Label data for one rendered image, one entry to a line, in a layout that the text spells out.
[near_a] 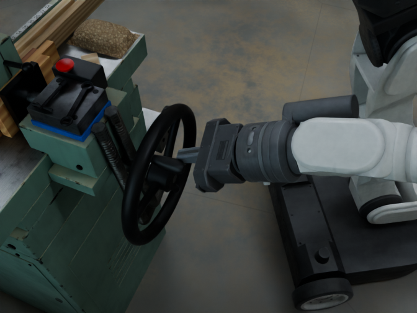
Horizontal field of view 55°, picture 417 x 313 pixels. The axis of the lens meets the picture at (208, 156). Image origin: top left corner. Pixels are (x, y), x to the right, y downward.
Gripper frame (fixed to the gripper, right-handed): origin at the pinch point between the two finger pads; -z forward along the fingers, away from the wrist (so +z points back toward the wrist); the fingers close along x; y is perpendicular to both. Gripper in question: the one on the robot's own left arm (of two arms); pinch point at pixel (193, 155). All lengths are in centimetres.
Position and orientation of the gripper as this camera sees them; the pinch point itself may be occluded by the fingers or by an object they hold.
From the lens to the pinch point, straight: 66.5
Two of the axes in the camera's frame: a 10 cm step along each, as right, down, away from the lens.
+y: -5.5, -4.3, -7.1
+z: 8.0, -0.3, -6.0
